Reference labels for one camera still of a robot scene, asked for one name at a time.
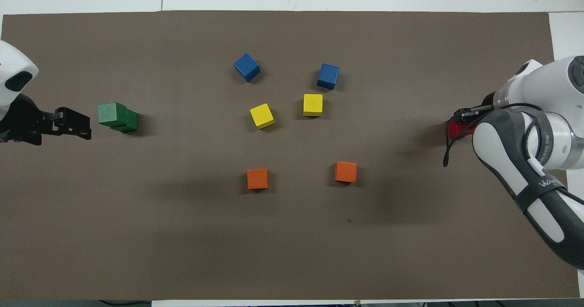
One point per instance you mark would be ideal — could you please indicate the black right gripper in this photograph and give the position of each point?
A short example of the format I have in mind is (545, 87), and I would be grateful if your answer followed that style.
(483, 108)

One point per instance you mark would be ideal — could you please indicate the green wooden block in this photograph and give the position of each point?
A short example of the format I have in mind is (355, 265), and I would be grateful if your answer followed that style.
(131, 122)
(112, 114)

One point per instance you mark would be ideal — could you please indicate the brown table mat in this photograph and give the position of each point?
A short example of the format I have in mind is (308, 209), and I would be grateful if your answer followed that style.
(296, 234)

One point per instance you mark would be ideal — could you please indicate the yellow wooden block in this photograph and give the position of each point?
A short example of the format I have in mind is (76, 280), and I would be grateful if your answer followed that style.
(313, 104)
(262, 115)

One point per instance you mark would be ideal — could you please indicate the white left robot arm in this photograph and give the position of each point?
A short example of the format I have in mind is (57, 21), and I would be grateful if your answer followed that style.
(11, 65)

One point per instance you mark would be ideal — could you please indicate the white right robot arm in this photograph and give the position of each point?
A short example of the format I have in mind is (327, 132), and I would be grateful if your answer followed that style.
(515, 83)

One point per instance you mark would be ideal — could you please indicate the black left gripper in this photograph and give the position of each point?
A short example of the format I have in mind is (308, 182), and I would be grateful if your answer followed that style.
(20, 124)

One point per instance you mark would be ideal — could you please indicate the orange wooden block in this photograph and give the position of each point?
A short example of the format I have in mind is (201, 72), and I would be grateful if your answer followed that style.
(257, 178)
(345, 171)

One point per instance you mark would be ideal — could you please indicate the blue wooden block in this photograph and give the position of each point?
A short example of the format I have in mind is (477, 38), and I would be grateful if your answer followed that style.
(328, 75)
(247, 67)

